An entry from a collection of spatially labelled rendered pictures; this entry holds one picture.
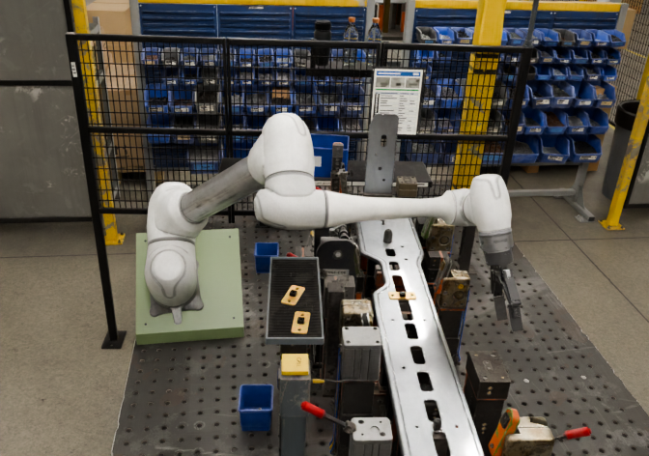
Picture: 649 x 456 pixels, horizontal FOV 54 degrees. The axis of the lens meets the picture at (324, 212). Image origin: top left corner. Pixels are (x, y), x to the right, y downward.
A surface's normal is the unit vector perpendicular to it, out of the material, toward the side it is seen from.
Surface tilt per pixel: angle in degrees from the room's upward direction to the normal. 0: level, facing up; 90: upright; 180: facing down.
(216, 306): 42
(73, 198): 88
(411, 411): 0
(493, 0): 90
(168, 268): 48
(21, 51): 92
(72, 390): 0
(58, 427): 0
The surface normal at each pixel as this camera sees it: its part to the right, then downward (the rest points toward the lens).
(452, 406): 0.04, -0.89
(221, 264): 0.14, -0.35
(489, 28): 0.07, 0.46
